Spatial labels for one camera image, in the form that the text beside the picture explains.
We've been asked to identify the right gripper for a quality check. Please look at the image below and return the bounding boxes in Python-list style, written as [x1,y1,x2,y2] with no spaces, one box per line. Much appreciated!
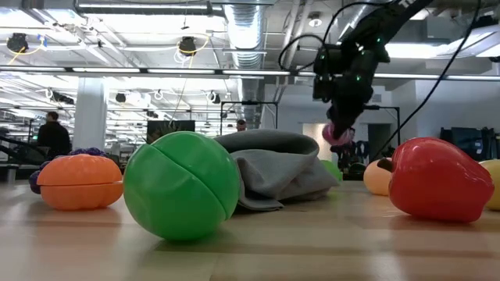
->
[327,37,391,141]

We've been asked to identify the pink toy produce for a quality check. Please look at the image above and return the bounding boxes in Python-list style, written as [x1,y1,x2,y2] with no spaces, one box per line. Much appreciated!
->
[321,121,353,147]

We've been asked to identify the small green toy fruit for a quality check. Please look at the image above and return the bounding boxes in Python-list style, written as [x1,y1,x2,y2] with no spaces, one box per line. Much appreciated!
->
[320,159,344,183]

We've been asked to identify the peach toy fruit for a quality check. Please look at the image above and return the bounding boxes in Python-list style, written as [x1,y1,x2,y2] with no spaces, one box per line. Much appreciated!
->
[362,158,394,197]

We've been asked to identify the red toy bell pepper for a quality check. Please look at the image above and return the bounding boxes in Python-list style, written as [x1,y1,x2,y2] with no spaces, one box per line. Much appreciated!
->
[377,136,496,224]

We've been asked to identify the yellow toy lemon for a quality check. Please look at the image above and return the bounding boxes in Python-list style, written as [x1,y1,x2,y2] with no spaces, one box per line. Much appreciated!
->
[479,158,500,212]

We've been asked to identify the green two-part toy fruit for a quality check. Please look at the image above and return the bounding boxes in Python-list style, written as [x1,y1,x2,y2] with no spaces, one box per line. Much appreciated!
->
[123,130,241,241]

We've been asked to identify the purple toy grapes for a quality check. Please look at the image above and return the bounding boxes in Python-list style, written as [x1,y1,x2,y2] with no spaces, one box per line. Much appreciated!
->
[29,147,110,195]

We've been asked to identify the orange toy pumpkin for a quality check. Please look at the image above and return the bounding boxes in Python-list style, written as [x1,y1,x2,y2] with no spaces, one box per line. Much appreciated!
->
[36,153,125,212]

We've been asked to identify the grey cloth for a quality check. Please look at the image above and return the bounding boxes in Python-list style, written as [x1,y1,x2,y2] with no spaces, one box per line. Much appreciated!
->
[212,128,341,212]

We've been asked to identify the dark background monitors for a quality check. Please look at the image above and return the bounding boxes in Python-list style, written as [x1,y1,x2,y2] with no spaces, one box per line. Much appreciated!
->
[440,126,500,162]

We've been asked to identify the black screen panel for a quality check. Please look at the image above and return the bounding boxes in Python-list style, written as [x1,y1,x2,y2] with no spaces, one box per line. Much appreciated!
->
[146,119,196,144]

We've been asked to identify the black beam with light strips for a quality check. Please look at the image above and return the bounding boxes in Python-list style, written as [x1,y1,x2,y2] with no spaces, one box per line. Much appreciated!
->
[0,66,500,82]

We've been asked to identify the potted succulent plant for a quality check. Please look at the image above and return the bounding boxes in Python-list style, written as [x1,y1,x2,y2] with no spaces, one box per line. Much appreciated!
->
[144,123,180,144]

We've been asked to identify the white pillar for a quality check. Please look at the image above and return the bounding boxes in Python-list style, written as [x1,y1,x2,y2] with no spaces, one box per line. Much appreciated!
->
[72,76,109,151]

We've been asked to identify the black frame stand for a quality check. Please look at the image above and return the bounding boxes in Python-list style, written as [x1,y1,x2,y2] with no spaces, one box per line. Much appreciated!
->
[220,100,280,132]
[362,104,402,157]

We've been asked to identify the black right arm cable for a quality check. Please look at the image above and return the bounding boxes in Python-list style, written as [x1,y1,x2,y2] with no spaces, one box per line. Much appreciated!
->
[369,0,484,163]

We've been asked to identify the silver ceiling air duct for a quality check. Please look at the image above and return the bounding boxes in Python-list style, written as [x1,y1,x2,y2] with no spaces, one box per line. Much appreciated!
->
[222,2,267,130]

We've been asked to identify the black ceiling device yellow cable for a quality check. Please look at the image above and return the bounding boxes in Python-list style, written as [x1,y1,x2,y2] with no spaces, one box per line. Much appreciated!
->
[177,33,212,58]
[5,32,44,66]

